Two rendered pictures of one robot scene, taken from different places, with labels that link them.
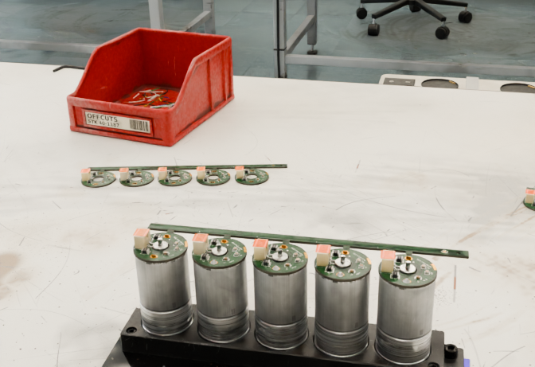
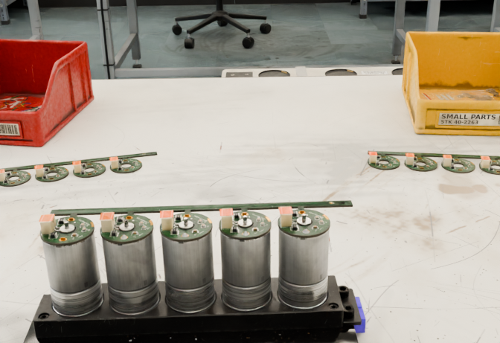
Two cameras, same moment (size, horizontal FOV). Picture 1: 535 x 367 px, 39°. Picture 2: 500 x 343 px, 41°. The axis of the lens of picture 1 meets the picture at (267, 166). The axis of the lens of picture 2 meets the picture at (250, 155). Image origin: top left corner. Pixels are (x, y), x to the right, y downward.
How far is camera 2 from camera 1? 0.04 m
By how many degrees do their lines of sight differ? 13
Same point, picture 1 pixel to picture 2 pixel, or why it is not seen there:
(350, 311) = (257, 266)
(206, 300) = (119, 275)
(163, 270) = (74, 251)
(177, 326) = (90, 304)
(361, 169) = (225, 150)
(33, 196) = not seen: outside the picture
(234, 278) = (144, 250)
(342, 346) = (251, 300)
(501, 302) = (370, 246)
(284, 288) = (194, 253)
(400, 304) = (302, 253)
